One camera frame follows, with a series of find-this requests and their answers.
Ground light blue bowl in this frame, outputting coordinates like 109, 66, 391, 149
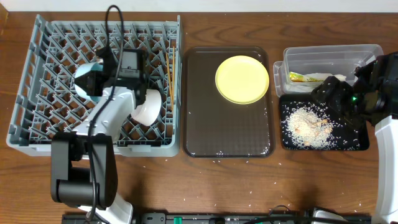
74, 62, 103, 103

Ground grey plastic dishwasher rack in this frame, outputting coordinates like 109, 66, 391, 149
6, 16, 182, 157

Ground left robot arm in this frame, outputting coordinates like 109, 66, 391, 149
50, 47, 162, 223

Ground yellow plate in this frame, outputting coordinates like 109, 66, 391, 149
215, 55, 270, 105

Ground white bowl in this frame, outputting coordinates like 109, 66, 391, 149
131, 89, 162, 126

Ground green orange snack wrapper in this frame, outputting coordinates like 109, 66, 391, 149
289, 72, 323, 82

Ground left black cable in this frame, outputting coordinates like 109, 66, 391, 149
85, 4, 126, 222

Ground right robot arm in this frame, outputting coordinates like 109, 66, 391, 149
311, 52, 397, 223

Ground clear plastic bin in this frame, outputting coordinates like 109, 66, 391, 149
273, 44, 384, 96

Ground dark brown serving tray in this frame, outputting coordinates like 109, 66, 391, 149
181, 47, 275, 158

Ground black rectangular tray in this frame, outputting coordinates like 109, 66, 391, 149
279, 94, 369, 151

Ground pile of rice scraps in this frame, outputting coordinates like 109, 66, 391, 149
284, 107, 334, 149

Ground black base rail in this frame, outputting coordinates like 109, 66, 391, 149
61, 207, 373, 224

